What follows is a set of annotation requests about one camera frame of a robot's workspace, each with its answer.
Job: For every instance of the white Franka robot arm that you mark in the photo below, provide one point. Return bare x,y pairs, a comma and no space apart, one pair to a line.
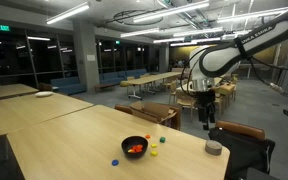
224,56

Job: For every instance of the green wooden cube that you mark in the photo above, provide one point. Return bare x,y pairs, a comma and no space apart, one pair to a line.
162,139

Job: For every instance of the short blue sofa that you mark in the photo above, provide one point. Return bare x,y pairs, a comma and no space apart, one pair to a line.
67,85

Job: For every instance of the yellow wooden disc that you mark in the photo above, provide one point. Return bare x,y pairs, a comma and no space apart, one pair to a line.
131,151

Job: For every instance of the long wooden dining table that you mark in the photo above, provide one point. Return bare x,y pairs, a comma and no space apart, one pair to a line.
150,78

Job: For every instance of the long ceiling light tube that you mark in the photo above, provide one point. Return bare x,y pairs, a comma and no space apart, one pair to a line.
170,11
67,13
169,40
250,15
140,32

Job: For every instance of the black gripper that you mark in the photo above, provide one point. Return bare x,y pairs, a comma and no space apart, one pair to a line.
205,100

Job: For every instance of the light wooden table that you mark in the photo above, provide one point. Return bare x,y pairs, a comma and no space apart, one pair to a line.
27,111
7,90

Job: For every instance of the black bowl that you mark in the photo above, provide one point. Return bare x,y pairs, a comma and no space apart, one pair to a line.
127,144

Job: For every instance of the green exit sign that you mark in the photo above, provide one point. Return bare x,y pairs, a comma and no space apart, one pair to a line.
4,28

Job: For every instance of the dark wooden chair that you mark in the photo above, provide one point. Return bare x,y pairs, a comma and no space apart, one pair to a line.
45,87

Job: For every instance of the blue wooden disc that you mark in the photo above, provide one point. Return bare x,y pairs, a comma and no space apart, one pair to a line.
115,162

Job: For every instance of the long blue sofa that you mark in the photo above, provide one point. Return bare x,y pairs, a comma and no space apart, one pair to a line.
117,76

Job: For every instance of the low wooden bench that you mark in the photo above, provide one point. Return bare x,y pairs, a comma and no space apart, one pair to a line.
104,86

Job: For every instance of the brown leather chair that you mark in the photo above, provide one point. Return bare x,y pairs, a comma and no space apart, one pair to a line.
123,108
240,129

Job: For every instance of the grey duct tape roll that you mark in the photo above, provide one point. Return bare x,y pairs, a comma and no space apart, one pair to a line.
213,148

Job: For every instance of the white oval object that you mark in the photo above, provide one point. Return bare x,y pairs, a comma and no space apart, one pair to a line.
44,94

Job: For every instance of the white paper pillar sign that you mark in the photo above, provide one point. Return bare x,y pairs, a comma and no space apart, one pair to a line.
90,57

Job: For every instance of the orange wooden disc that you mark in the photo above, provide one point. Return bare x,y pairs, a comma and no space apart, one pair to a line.
135,147
140,146
147,136
138,150

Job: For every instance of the light wooden chair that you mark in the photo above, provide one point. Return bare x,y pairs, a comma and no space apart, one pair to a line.
185,100

